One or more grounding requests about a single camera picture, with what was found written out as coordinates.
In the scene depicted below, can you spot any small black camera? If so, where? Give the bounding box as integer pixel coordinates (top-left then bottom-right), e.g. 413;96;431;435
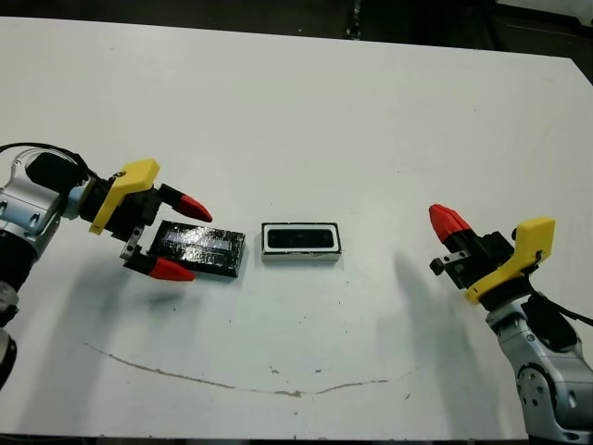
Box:
266;225;335;251

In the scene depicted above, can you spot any black metal floor stand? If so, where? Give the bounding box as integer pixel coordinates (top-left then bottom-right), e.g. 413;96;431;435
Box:
345;0;367;41

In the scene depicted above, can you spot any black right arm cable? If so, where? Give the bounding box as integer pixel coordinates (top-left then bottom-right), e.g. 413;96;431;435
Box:
555;303;593;325

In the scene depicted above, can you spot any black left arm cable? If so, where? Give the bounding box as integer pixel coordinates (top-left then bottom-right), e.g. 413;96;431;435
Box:
0;141;101;186

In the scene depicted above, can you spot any white camera box base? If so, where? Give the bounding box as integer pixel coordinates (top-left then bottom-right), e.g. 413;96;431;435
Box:
259;221;344;265

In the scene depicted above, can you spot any glossy black box lid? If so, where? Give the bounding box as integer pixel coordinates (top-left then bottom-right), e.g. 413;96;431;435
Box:
147;221;246;279

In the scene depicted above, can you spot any left gripper, yellow mount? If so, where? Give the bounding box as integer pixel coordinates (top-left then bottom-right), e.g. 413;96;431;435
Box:
78;159;214;283

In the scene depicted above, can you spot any right gripper, yellow mount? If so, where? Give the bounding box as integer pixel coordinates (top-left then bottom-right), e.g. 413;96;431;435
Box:
428;203;557;312

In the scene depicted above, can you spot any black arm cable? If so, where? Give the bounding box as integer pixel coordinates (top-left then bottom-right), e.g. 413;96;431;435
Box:
555;303;593;325
0;141;101;186

